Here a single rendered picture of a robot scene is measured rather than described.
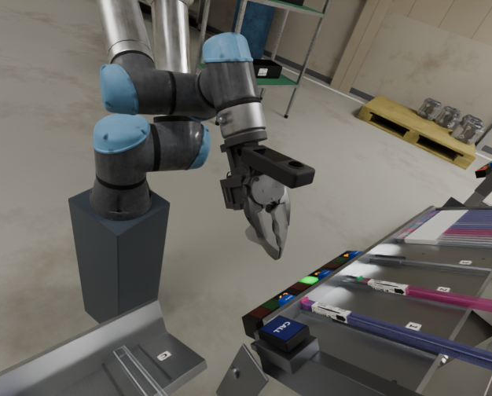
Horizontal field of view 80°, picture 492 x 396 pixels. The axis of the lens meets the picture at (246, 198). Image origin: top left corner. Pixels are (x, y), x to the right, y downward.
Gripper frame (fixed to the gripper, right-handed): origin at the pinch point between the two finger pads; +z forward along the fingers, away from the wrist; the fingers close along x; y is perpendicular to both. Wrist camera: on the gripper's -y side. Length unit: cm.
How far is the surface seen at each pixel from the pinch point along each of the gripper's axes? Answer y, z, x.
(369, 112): 145, -46, -321
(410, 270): -11.8, 9.4, -19.2
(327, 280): -3.3, 7.3, -6.6
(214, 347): 61, 48, -13
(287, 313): -3.3, 7.9, 4.0
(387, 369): -19.1, 9.4, 5.5
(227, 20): 360, -265, -322
